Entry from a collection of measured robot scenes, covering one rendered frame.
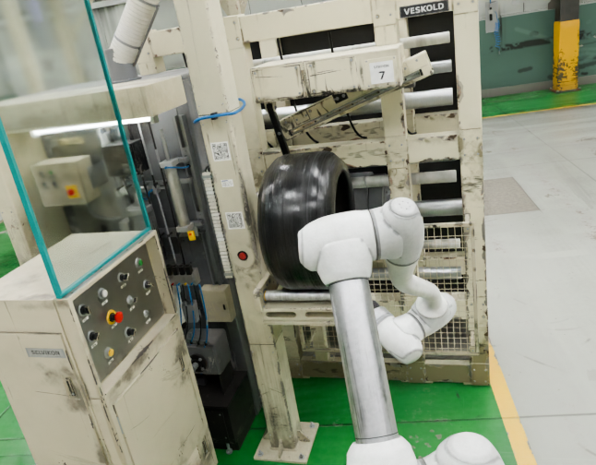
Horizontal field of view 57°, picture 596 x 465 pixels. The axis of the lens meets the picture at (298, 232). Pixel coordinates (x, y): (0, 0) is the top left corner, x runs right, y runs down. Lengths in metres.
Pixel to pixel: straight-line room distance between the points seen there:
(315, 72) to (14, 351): 1.49
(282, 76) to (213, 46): 0.34
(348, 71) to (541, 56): 9.42
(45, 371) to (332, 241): 1.11
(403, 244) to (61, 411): 1.31
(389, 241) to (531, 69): 10.25
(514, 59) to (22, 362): 10.38
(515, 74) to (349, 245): 10.23
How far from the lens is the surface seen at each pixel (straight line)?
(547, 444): 2.87
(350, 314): 1.32
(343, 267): 1.32
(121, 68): 2.63
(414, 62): 2.34
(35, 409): 2.17
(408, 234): 1.35
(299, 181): 2.00
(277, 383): 2.60
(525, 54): 11.43
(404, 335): 1.83
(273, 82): 2.31
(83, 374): 1.94
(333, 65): 2.24
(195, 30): 2.12
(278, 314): 2.30
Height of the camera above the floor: 1.94
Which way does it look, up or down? 21 degrees down
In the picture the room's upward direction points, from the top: 9 degrees counter-clockwise
